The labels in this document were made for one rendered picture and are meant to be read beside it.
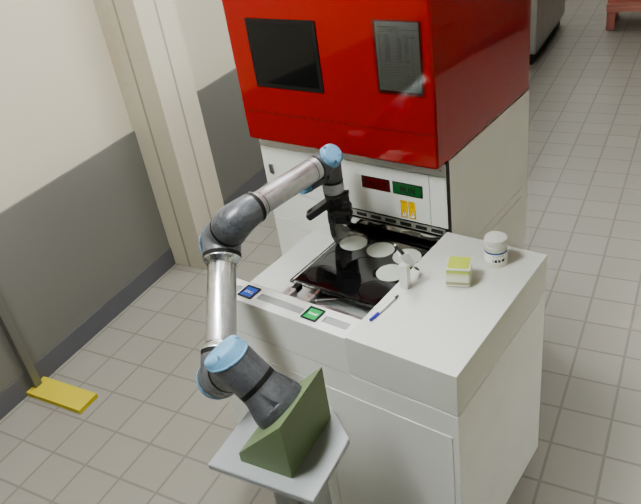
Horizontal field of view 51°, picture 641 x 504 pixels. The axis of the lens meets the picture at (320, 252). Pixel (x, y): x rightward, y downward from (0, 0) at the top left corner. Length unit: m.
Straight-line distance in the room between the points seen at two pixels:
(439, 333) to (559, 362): 1.43
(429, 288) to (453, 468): 0.53
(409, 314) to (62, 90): 2.27
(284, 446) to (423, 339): 0.49
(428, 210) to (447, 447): 0.81
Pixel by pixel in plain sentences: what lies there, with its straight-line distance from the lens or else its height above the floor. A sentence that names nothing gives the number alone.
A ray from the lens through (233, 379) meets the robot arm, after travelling 1.76.
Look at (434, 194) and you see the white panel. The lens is 2.31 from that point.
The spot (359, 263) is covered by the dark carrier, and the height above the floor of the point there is 0.90.
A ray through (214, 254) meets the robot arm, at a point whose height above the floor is 1.19.
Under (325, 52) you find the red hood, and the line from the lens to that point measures 2.27.
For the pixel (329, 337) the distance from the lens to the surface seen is 1.98.
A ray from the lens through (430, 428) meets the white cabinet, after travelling 1.99.
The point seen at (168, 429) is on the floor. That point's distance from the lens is 3.23.
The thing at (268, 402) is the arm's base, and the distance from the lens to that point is 1.76.
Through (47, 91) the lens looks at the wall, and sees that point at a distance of 3.60.
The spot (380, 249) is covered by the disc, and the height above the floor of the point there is 0.90.
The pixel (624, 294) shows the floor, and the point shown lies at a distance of 3.74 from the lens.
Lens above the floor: 2.20
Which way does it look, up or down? 32 degrees down
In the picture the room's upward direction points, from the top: 9 degrees counter-clockwise
